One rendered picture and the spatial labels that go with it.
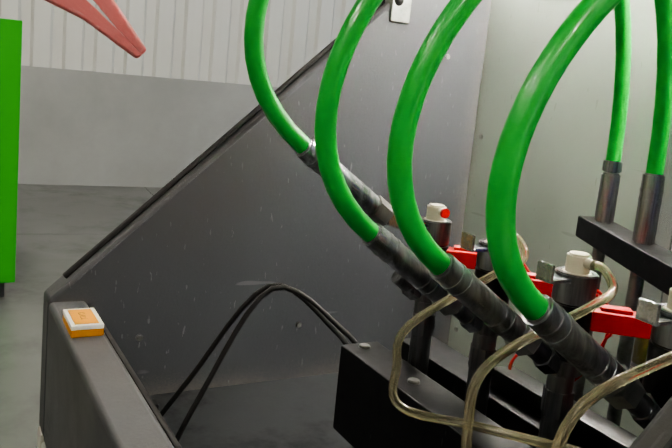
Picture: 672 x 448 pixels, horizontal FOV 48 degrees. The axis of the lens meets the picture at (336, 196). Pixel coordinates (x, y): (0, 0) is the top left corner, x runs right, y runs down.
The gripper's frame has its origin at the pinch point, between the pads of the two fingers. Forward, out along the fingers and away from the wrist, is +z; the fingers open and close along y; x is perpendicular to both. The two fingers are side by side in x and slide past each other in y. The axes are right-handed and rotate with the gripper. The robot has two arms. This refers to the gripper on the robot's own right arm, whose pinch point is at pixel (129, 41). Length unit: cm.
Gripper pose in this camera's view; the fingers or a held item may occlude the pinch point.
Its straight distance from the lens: 39.9
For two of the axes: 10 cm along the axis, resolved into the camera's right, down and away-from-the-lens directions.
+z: 6.5, 7.1, 2.8
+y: 7.3, -6.9, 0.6
